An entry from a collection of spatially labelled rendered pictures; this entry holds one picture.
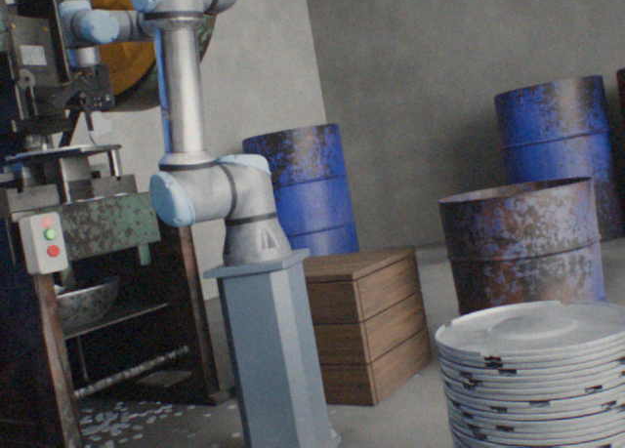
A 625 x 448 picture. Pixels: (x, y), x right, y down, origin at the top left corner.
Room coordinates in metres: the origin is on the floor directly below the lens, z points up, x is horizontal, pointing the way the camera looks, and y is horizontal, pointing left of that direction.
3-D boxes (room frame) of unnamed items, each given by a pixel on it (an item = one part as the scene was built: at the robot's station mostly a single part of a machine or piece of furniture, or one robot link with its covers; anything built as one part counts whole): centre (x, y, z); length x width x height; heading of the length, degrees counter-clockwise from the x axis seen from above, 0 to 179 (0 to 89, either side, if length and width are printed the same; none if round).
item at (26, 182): (2.06, 0.73, 0.72); 0.20 x 0.16 x 0.03; 144
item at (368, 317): (2.08, -0.04, 0.18); 0.40 x 0.38 x 0.35; 56
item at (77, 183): (1.95, 0.59, 0.72); 0.25 x 0.14 x 0.14; 54
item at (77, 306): (2.06, 0.73, 0.36); 0.34 x 0.34 x 0.10
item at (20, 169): (2.05, 0.73, 0.76); 0.15 x 0.09 x 0.05; 144
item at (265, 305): (1.57, 0.12, 0.23); 0.19 x 0.19 x 0.45; 72
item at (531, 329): (1.07, -0.31, 0.33); 0.29 x 0.29 x 0.01
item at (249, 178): (1.56, 0.12, 0.62); 0.13 x 0.12 x 0.14; 128
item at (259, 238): (1.57, 0.12, 0.50); 0.15 x 0.15 x 0.10
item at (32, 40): (2.03, 0.70, 1.04); 0.17 x 0.15 x 0.30; 54
